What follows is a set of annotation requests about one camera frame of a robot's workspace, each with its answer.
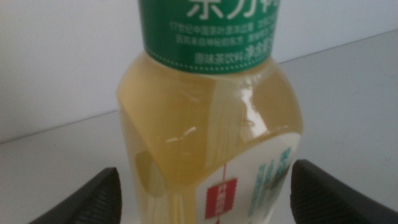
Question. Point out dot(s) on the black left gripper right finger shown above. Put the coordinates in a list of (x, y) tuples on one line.
[(323, 199)]

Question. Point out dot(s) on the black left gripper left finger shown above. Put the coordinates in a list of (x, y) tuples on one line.
[(99, 199)]

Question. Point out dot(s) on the yellow tea bottle green label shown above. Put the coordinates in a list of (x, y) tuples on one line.
[(199, 118)]

